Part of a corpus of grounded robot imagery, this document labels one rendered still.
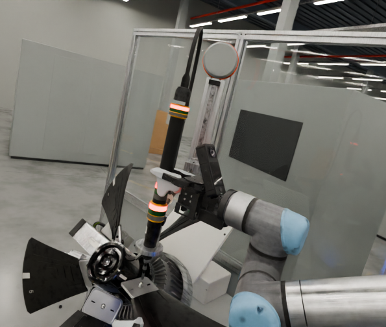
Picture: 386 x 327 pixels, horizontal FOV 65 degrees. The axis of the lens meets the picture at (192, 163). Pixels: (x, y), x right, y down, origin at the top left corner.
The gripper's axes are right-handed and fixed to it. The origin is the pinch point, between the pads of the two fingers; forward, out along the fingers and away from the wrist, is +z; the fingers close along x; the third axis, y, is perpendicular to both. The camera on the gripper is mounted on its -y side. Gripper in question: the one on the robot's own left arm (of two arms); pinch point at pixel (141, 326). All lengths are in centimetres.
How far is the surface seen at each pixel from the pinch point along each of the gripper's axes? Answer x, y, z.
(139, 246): -13.8, 4.5, 9.1
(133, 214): 24, 38, 124
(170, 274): 2.0, -2.0, 26.0
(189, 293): 7.2, -8.3, 25.6
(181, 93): -51, -2, 10
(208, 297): 30, -15, 59
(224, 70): -66, -9, 80
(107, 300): 3.8, 12.1, 11.2
